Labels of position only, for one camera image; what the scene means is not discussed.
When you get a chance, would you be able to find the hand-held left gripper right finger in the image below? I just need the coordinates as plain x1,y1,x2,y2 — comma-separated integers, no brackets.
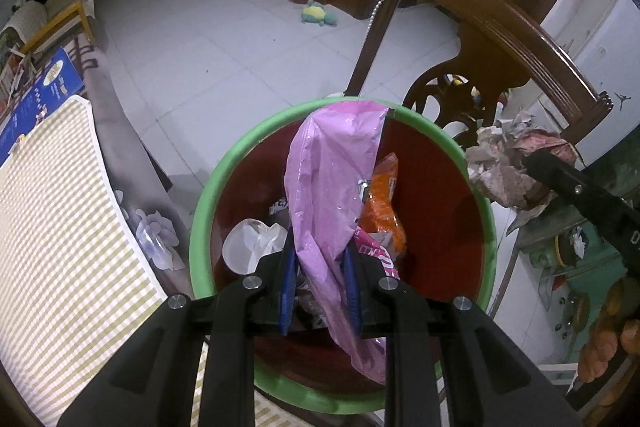
342,242,583,427

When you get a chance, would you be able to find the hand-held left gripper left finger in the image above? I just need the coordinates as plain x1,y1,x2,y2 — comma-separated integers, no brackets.
57,227,299,427

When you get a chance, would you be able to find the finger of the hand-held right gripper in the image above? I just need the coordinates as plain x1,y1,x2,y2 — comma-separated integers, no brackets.
522,150,640,281

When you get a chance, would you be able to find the crushed white paper cup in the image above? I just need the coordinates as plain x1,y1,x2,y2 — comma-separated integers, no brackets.
221,218,289,276

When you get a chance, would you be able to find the orange snack packet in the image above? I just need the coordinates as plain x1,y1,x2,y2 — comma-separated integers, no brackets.
359,152,407,259

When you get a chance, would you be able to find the newspaper ball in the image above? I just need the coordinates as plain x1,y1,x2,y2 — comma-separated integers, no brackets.
465,109,584,236

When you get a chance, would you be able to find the pink plastic bag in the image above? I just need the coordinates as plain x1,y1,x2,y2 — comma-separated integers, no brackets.
284,102,396,386

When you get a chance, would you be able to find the red bin with green rim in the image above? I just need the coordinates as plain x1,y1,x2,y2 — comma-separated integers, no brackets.
189,97,497,416

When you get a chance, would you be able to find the magenta printed packet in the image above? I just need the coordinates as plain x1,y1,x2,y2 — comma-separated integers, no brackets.
352,227,401,281

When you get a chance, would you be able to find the bag of oranges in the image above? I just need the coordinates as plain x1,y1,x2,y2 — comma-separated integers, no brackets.
577,279,640,384

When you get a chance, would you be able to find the carved dark wooden chair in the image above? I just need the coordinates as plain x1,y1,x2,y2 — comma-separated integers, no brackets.
345,0,615,148

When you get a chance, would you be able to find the grey floral table cover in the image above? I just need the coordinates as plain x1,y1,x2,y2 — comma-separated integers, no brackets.
65,32,194,299

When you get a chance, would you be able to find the green yellow stuffed turtle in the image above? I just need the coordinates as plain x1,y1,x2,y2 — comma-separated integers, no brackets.
300,0,340,28

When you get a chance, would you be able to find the blue printed booklet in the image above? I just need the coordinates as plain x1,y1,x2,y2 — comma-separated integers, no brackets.
0,47,85,158

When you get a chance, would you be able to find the yellow wooden sofa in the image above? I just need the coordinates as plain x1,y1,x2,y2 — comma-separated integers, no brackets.
0,0,96,58

